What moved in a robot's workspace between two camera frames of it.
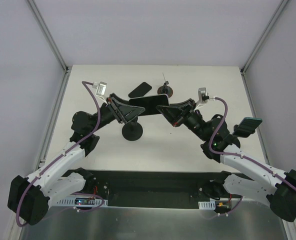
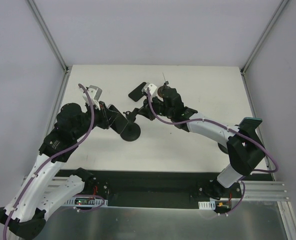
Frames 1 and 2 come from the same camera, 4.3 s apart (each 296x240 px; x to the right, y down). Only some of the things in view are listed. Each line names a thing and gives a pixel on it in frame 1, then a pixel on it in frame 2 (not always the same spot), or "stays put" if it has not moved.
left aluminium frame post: x=49 y=36 stays put
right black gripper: x=183 y=113 to x=149 y=109
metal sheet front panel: x=253 y=220 stays put
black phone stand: x=132 y=130 stays put
